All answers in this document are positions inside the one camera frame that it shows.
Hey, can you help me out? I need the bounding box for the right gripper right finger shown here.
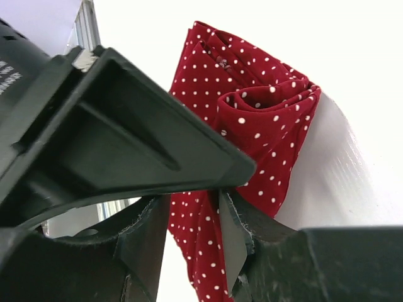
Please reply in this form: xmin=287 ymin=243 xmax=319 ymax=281
xmin=218 ymin=189 xmax=295 ymax=298

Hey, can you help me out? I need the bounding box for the red polka dot skirt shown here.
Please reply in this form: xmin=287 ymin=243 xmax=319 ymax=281
xmin=168 ymin=21 xmax=321 ymax=301

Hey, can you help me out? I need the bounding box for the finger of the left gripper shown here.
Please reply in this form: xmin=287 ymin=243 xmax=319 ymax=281
xmin=0 ymin=45 xmax=256 ymax=232

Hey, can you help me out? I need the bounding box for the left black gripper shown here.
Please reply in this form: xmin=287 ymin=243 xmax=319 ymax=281
xmin=1 ymin=22 xmax=103 ymax=227

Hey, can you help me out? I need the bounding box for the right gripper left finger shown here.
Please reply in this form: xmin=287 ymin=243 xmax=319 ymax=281
xmin=59 ymin=195 xmax=170 ymax=301

